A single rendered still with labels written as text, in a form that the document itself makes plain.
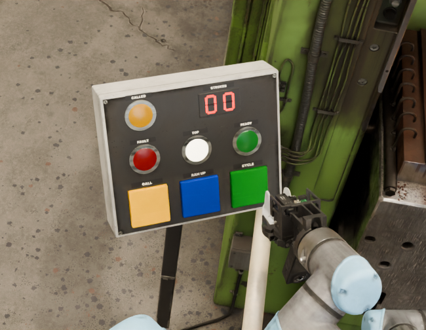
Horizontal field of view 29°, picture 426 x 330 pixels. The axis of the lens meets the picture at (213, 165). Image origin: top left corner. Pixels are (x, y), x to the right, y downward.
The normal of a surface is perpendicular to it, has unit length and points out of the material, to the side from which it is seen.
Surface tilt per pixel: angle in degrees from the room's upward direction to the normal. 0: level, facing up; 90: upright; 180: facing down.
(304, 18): 90
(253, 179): 60
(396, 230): 90
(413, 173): 90
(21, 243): 0
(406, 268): 90
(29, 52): 0
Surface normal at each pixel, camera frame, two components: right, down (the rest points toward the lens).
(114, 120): 0.31, 0.35
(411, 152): 0.11, -0.62
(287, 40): -0.13, 0.76
